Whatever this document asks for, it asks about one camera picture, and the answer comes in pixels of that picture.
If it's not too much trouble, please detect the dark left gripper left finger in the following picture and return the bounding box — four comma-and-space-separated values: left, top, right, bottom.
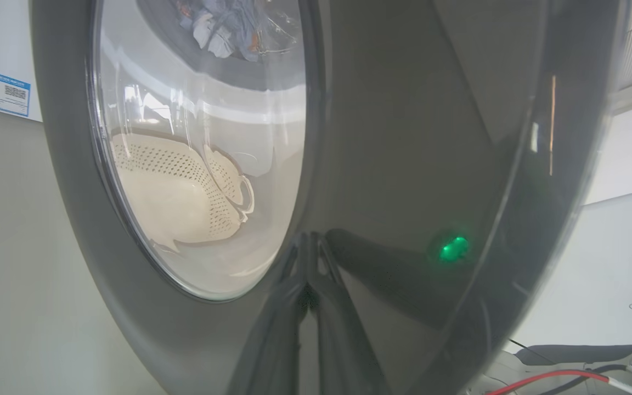
227, 233, 310, 395

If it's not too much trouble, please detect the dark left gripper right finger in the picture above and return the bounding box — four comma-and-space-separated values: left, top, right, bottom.
309, 233, 391, 395

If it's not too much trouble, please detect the blue cartoon garment cream lining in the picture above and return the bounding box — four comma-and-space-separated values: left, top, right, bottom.
176, 0, 234, 59

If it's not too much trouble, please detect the blue white energy label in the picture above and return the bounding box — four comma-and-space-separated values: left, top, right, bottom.
0, 65, 32, 117

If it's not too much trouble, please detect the red cable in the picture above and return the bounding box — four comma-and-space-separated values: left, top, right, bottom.
485, 370, 612, 395

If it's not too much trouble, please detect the cream perforated laundry basket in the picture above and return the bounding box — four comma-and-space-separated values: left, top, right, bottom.
110, 132, 255, 245

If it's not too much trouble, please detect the black glass washing machine door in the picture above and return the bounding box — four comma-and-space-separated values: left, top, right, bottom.
30, 0, 632, 395

